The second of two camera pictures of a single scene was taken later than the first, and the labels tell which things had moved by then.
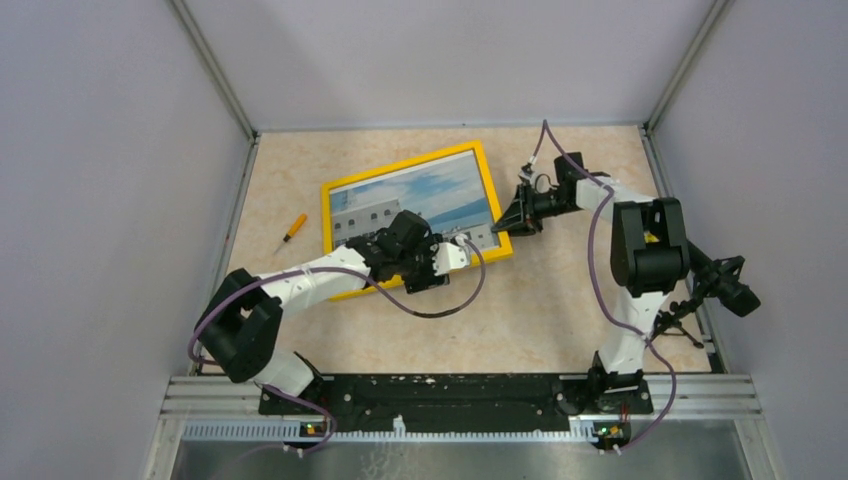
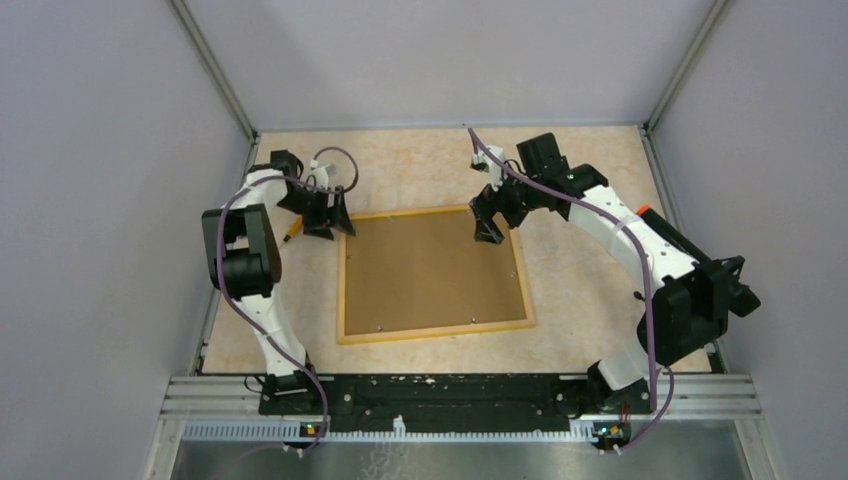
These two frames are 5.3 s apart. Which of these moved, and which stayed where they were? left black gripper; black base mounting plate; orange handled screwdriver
Moved: left black gripper
Stayed: black base mounting plate; orange handled screwdriver
